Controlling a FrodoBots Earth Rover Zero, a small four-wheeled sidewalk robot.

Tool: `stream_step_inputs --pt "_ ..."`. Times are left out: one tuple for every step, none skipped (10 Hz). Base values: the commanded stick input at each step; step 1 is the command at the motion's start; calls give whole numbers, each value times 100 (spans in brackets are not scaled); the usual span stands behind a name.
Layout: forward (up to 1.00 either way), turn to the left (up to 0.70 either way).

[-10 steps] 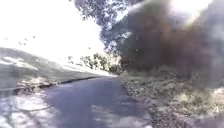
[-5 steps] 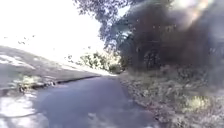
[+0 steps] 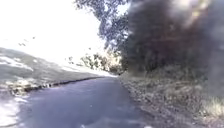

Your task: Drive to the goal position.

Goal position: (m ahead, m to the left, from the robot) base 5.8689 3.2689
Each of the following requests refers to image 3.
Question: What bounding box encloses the row of distant bushes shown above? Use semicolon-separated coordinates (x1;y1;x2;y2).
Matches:
68;52;124;75

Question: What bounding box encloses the grey asphalt road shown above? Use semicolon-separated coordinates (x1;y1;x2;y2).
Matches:
0;76;158;128

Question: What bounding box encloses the wood of dark trees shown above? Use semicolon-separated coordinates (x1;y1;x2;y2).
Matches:
74;0;224;76

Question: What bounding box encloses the weedy grass verge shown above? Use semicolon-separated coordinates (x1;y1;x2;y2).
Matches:
118;64;224;128

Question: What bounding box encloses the dry grass bank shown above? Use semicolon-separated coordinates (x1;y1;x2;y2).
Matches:
0;47;116;98

